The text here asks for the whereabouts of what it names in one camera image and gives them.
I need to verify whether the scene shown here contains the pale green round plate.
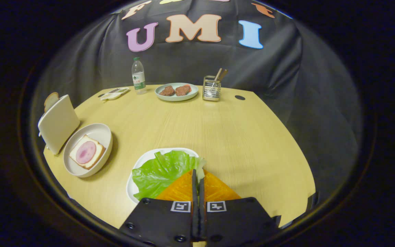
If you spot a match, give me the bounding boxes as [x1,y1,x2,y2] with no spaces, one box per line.
[155,83,199,102]

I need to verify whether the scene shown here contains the toasted bread slice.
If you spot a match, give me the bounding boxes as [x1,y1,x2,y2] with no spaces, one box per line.
[44,92,60,113]

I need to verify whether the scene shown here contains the white round bowl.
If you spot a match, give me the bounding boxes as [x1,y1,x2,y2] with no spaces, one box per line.
[63,123,113,178]

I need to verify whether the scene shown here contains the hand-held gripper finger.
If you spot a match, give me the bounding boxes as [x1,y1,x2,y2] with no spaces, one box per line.
[197,170,282,247]
[119,169,200,247]

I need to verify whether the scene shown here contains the white divided bean dish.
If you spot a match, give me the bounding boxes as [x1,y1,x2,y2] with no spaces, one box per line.
[100,87,130,101]

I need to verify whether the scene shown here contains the white toaster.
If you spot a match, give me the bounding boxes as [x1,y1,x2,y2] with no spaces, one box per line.
[38,94,81,155]

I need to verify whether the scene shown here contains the square bread slice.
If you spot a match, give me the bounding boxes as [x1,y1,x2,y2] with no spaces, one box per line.
[69,134,106,170]

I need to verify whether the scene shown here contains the clear plastic water bottle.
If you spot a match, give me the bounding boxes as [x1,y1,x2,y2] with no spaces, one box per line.
[131,57,147,95]

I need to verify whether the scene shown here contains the green lettuce leaf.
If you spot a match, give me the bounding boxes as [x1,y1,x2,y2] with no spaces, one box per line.
[132,150,206,200]

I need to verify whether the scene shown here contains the pink ham slice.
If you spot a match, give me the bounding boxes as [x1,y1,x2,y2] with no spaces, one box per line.
[76,141,97,164]

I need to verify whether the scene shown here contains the white square plate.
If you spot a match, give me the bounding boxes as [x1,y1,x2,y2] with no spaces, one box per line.
[126,148,200,203]

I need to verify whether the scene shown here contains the square utensil holder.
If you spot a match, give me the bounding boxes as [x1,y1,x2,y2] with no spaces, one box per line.
[202,75,222,101]

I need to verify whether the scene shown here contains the black backdrop cloth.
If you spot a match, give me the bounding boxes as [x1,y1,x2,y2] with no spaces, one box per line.
[35,0,362,192]

